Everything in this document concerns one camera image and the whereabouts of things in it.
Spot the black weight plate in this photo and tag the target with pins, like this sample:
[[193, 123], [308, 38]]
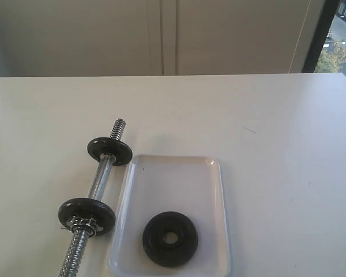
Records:
[[110, 146], [88, 208], [170, 239]]

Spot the chrome threaded dumbbell bar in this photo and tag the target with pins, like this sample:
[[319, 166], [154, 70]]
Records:
[[80, 238]]

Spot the white plastic tray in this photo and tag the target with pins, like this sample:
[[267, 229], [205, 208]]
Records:
[[155, 184]]

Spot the black window frame post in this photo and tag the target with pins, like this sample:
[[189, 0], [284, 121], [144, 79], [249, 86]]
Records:
[[323, 25]]

